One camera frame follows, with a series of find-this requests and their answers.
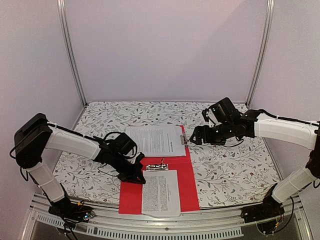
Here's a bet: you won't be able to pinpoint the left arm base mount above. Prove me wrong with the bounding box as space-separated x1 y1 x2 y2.
47 196 96 223

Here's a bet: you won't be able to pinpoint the printed white paper sheets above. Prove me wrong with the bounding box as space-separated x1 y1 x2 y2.
125 125 186 158

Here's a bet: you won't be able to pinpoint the left aluminium frame post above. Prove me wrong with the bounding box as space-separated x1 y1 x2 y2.
56 0 88 108

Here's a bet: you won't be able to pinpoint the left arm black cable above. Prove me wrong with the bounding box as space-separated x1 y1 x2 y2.
47 121 138 156

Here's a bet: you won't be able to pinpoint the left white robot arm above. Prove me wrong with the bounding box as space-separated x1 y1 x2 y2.
9 113 146 217

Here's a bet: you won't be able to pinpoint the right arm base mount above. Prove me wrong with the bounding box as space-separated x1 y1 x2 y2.
240 184 285 235

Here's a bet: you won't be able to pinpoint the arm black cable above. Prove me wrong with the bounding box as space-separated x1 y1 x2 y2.
47 121 138 156
259 109 320 126

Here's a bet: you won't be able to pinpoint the separate printed paper sheet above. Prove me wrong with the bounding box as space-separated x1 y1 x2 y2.
141 170 181 218

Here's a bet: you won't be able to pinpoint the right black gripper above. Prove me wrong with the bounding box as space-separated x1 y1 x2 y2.
189 120 235 146

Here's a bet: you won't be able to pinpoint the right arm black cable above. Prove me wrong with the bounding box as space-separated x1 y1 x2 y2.
259 109 320 126

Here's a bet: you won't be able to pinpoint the aluminium front rail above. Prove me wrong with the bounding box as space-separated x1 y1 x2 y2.
19 193 315 240

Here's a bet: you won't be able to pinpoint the aluminium frame post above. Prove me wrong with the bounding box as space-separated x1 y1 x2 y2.
245 0 275 108
56 0 88 108

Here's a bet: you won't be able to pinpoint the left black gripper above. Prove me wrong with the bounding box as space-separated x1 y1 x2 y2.
110 152 146 184

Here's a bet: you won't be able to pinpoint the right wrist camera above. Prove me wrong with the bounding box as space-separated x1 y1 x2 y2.
201 108 216 125

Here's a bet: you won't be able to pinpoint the red file folder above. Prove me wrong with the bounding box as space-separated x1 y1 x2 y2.
118 124 201 215

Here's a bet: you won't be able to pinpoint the right aluminium frame post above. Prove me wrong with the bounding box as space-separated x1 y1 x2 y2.
245 0 275 108

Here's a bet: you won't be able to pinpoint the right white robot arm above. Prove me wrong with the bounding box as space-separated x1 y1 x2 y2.
189 97 320 218

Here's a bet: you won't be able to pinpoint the spine metal folder clip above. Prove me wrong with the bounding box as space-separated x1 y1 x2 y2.
145 157 169 172

